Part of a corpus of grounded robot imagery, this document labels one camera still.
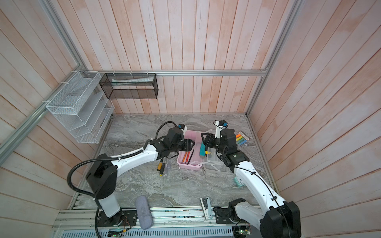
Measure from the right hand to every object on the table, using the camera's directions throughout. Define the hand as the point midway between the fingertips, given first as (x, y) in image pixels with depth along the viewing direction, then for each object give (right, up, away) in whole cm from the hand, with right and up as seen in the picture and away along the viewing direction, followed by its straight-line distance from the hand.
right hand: (204, 134), depth 79 cm
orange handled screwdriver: (-11, -15, +16) cm, 25 cm away
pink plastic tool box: (-7, -17, +16) cm, 24 cm away
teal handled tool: (0, -11, +11) cm, 15 cm away
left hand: (-7, -7, +5) cm, 11 cm away
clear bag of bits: (-21, -21, +12) cm, 32 cm away
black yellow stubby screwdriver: (+3, -11, +8) cm, 14 cm away
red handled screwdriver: (-9, -16, +16) cm, 24 cm away
